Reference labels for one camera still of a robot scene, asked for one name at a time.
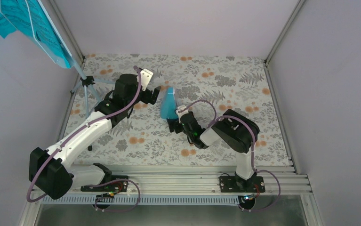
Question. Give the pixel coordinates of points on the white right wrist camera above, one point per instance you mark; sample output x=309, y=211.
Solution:
x=181, y=109

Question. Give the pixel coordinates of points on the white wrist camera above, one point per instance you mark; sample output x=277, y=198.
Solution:
x=146, y=76
x=181, y=109

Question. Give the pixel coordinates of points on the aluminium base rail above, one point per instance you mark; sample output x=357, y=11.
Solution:
x=184, y=196

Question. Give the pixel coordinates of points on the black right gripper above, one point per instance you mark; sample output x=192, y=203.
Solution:
x=172, y=123

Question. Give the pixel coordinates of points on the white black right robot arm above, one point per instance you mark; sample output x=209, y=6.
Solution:
x=237, y=131

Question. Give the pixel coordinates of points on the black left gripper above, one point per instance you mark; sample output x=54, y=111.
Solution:
x=147, y=99

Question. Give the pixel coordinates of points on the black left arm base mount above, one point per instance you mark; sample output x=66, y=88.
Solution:
x=114, y=185

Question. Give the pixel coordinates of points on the light blue music stand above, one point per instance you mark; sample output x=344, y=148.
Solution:
x=88, y=91

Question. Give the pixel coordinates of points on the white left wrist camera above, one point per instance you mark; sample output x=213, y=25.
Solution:
x=146, y=76

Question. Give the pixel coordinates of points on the floral patterned table mat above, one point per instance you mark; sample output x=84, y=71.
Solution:
x=210, y=85

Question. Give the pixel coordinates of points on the blue sheet music pages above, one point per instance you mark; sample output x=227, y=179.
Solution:
x=28, y=17

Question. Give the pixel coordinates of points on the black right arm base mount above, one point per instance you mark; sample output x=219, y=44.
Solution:
x=235, y=184

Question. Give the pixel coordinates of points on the blue metronome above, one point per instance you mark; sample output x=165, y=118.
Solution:
x=169, y=105

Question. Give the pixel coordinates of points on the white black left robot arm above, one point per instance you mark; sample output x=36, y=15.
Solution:
x=53, y=170

